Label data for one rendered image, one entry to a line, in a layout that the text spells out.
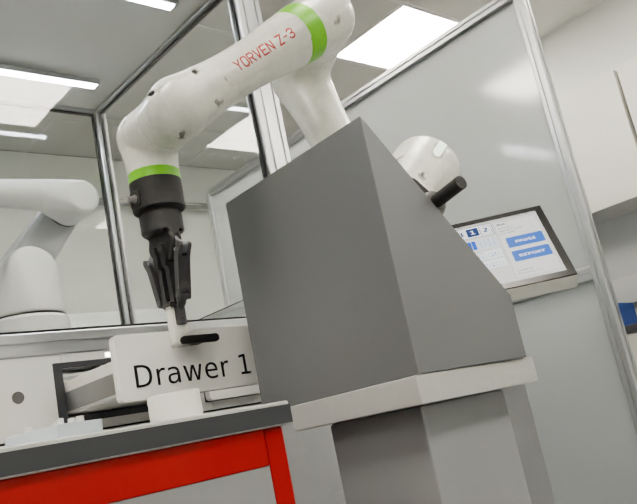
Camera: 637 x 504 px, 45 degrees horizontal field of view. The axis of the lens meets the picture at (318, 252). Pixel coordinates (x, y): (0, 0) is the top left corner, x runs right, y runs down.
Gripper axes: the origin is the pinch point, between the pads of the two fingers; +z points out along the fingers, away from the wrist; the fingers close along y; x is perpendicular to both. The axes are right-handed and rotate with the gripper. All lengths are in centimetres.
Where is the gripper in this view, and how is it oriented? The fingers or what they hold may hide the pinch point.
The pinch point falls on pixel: (178, 326)
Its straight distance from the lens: 133.8
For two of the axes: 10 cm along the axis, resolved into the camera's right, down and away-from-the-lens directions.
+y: 6.4, -2.9, -7.1
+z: 2.0, 9.6, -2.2
